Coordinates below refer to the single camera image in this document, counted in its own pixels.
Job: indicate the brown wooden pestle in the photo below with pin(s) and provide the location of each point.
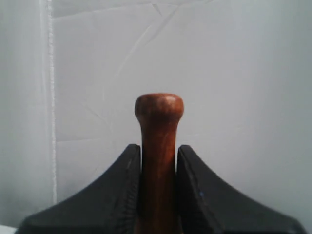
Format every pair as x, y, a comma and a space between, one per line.
158, 115

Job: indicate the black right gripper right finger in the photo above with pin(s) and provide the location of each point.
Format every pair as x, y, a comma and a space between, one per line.
209, 205

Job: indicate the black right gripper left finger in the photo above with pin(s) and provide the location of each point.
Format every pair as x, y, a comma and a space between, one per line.
106, 206

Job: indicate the white backdrop curtain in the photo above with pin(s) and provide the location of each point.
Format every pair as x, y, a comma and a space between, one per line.
71, 70

